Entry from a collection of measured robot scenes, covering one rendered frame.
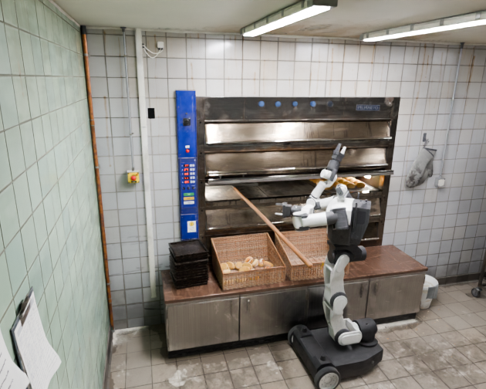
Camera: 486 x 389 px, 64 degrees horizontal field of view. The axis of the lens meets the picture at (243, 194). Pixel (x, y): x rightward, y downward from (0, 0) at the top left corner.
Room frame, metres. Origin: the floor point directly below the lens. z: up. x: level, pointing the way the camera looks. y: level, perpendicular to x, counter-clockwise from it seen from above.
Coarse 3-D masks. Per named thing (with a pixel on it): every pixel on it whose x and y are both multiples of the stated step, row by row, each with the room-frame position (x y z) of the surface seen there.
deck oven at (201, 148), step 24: (264, 96) 3.41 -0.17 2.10; (288, 96) 3.47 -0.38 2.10; (312, 96) 3.53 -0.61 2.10; (336, 96) 3.59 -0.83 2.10; (216, 144) 3.30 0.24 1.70; (240, 144) 3.35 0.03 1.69; (264, 144) 3.41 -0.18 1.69; (288, 144) 3.47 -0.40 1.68; (312, 144) 3.54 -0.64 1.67; (336, 144) 3.60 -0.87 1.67; (360, 144) 3.66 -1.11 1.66; (384, 144) 3.73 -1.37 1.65; (360, 168) 3.67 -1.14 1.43; (384, 168) 3.75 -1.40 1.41; (384, 192) 3.75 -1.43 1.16; (384, 216) 3.76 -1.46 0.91
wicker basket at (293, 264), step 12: (312, 228) 3.51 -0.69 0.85; (324, 228) 3.54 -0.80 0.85; (276, 240) 3.37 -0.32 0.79; (312, 240) 3.48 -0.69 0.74; (324, 240) 3.51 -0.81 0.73; (288, 252) 3.40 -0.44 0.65; (312, 252) 3.45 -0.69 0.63; (324, 252) 3.48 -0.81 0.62; (288, 264) 3.05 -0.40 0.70; (300, 264) 2.99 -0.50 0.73; (312, 264) 3.02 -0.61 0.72; (348, 264) 3.10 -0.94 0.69; (288, 276) 3.03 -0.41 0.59; (300, 276) 2.99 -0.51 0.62; (312, 276) 3.02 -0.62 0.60
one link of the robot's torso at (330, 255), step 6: (330, 246) 2.65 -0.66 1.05; (336, 246) 2.59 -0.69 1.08; (342, 246) 2.60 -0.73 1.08; (348, 246) 2.61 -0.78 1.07; (354, 246) 2.63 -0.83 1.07; (360, 246) 2.72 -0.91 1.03; (330, 252) 2.65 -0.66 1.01; (354, 252) 2.63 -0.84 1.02; (360, 252) 2.64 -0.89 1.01; (330, 258) 2.64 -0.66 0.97; (354, 258) 2.64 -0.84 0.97; (360, 258) 2.65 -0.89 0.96
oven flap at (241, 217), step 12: (300, 204) 3.54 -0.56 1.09; (372, 204) 3.73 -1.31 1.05; (216, 216) 3.31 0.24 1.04; (228, 216) 3.34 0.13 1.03; (240, 216) 3.36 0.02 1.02; (252, 216) 3.39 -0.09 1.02; (276, 216) 3.45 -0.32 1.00; (288, 216) 3.47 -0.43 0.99; (372, 216) 3.66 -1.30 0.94; (216, 228) 3.25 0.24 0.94
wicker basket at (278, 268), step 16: (240, 240) 3.31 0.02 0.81; (256, 240) 3.35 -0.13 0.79; (224, 256) 3.23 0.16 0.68; (240, 256) 3.27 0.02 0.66; (256, 256) 3.31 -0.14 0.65; (272, 256) 3.23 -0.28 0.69; (240, 272) 2.84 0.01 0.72; (256, 272) 2.89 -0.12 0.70; (272, 272) 2.93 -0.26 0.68; (224, 288) 2.81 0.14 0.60
